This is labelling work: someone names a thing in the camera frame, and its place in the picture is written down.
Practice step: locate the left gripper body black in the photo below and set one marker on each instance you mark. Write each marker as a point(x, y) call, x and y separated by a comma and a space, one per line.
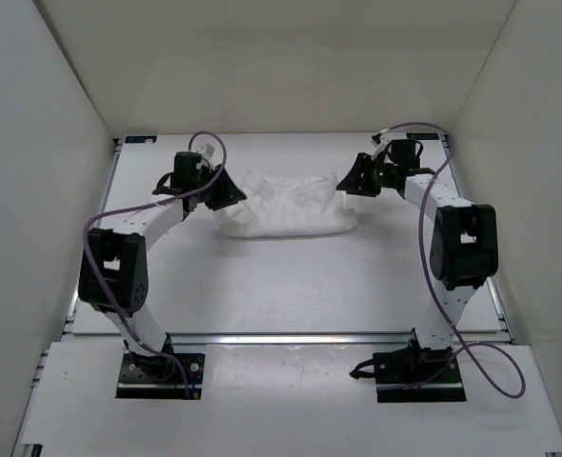
point(207, 175)

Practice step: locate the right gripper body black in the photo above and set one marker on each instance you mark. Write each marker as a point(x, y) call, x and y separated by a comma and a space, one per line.
point(384, 173)

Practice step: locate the white pleated skirt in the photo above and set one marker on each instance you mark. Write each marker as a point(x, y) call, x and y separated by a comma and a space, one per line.
point(287, 207)

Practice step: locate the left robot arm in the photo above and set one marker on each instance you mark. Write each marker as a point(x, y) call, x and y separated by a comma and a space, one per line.
point(114, 274)

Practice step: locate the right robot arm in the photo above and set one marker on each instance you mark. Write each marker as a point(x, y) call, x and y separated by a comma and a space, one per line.
point(457, 238)

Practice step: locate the right blue corner label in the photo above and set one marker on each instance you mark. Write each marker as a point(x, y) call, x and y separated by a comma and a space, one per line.
point(423, 136)

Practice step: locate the blue corner label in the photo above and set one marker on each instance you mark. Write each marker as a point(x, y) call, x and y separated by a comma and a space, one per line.
point(140, 139)
point(423, 136)

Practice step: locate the left blue corner label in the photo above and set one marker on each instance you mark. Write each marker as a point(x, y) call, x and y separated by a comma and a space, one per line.
point(140, 139)

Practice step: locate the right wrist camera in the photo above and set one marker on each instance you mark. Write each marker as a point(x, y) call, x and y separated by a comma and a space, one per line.
point(380, 142)

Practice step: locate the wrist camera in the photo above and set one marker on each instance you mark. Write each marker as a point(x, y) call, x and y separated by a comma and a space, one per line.
point(207, 152)
point(380, 142)

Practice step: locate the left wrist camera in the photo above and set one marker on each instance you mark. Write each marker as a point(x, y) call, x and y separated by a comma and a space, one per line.
point(207, 152)

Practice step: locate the aluminium left side rail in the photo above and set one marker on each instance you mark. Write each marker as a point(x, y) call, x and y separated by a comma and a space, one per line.
point(74, 300)

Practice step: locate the aluminium front rail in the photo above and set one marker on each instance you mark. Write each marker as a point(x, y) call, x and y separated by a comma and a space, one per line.
point(291, 339)

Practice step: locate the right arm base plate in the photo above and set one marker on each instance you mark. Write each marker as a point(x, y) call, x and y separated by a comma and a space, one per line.
point(399, 379)

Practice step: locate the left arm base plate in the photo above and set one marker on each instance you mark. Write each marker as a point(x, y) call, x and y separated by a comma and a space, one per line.
point(138, 381)

